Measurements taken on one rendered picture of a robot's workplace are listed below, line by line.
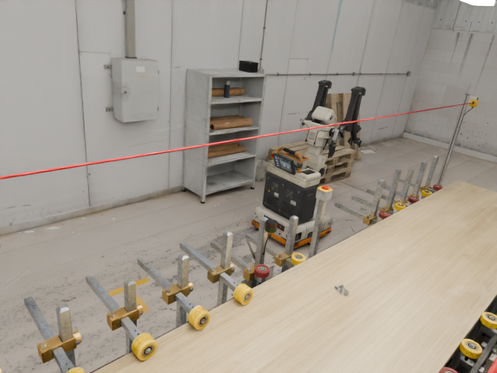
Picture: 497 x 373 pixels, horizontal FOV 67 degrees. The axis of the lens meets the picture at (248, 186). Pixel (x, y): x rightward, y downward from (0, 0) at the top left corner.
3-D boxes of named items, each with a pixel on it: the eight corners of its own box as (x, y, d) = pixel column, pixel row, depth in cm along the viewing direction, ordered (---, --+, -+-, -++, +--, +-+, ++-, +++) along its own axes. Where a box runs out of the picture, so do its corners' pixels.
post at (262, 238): (251, 292, 213) (260, 217, 195) (255, 290, 215) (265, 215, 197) (254, 295, 211) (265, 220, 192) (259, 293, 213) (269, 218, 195)
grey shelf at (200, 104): (181, 191, 495) (186, 68, 435) (233, 178, 555) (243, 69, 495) (202, 203, 467) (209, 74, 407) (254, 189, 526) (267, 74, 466)
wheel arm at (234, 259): (209, 247, 227) (210, 241, 225) (214, 246, 229) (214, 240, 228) (260, 284, 199) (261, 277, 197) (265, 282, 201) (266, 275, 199)
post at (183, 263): (174, 339, 182) (177, 254, 163) (181, 335, 184) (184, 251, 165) (179, 343, 179) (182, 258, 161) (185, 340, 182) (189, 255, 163)
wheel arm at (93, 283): (85, 282, 170) (85, 275, 169) (93, 279, 173) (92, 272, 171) (140, 351, 138) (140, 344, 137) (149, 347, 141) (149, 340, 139)
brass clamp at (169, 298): (160, 298, 167) (160, 289, 165) (186, 286, 176) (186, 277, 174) (168, 306, 163) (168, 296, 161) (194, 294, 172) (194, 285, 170)
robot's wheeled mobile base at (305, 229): (291, 252, 378) (295, 230, 369) (249, 226, 420) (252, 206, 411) (332, 234, 421) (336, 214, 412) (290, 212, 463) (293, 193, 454)
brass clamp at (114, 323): (106, 323, 151) (105, 313, 149) (137, 308, 160) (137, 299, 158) (112, 332, 147) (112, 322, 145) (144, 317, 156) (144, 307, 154)
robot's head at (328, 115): (325, 120, 374) (333, 109, 376) (309, 115, 388) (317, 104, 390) (330, 129, 384) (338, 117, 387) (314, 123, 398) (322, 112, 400)
